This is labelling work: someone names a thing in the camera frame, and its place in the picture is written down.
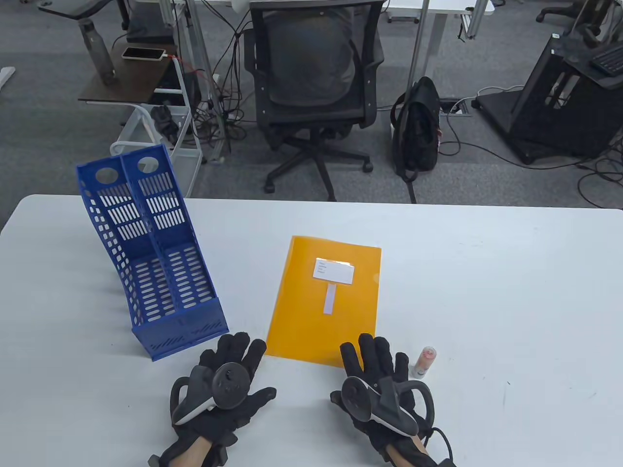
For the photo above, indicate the person's left hand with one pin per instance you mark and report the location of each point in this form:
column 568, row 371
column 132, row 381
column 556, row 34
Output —
column 238, row 350

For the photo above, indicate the person's right hand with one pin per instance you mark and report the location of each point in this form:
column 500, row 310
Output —
column 372, row 355

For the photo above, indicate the translucent glue stick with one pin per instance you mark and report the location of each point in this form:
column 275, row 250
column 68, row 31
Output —
column 423, row 362

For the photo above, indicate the orange L-shaped folder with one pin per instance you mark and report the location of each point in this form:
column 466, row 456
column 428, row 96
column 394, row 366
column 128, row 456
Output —
column 302, row 316

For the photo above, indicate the person's left forearm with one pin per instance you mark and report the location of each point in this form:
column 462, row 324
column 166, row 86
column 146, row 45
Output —
column 190, row 452

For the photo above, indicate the person's right forearm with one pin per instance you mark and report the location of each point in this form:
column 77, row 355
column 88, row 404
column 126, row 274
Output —
column 413, row 451

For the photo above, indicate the black left hand controller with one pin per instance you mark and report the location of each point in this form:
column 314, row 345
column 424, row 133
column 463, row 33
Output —
column 229, row 384

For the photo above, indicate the black hand controller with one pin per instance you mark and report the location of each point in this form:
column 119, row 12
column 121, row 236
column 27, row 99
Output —
column 355, row 394
column 229, row 384

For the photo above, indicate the black right hand controller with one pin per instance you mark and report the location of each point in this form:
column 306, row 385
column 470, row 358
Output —
column 355, row 394

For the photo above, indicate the blue plastic file rack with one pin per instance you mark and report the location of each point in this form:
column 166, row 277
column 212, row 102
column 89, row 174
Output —
column 185, row 326

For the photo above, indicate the white paper strip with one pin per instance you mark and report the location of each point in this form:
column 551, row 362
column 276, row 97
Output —
column 330, row 298

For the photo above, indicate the white lined label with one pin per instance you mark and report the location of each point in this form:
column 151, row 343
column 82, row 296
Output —
column 333, row 271

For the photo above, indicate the black backpack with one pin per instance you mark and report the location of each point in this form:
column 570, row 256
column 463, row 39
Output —
column 418, row 131

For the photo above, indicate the metal floor outlet box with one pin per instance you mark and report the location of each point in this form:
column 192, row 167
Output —
column 460, row 108

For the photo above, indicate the silver desk leg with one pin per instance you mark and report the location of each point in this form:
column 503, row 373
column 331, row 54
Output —
column 206, row 73

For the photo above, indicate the brown side table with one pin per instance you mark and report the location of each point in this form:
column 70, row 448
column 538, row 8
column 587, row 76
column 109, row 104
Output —
column 131, row 80

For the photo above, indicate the black equipment stand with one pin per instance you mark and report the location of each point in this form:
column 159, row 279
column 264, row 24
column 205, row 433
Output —
column 540, row 112

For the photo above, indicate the black mesh office chair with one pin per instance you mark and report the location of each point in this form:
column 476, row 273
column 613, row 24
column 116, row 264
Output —
column 311, row 53

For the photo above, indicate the silver metal pole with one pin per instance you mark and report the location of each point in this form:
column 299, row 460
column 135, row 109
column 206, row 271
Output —
column 418, row 48

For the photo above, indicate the white smartphone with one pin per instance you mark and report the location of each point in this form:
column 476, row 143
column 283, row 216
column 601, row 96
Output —
column 142, row 53

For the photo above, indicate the dark grey water bottle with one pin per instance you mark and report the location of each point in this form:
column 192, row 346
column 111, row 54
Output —
column 97, row 53

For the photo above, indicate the white desk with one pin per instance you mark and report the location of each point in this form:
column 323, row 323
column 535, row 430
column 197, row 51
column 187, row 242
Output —
column 438, row 6

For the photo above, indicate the white desk foot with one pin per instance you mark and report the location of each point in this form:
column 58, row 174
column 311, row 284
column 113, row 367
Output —
column 5, row 75

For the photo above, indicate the black keyboard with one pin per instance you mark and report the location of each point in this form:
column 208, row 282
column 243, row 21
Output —
column 608, row 61

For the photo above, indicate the dark grey desk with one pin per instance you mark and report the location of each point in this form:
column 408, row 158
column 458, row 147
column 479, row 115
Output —
column 68, row 7

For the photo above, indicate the black swivel chair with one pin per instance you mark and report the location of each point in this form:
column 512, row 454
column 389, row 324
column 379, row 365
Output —
column 555, row 12

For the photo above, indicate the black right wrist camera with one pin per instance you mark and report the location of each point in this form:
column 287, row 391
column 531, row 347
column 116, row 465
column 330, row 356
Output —
column 445, row 463

